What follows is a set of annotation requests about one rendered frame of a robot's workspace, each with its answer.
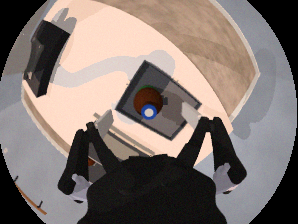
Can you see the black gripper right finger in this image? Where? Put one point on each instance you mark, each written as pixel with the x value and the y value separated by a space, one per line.
pixel 229 171

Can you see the dark grey divided crate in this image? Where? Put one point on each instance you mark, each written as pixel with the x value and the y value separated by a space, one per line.
pixel 120 148

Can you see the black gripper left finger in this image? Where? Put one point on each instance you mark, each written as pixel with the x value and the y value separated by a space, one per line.
pixel 74 181

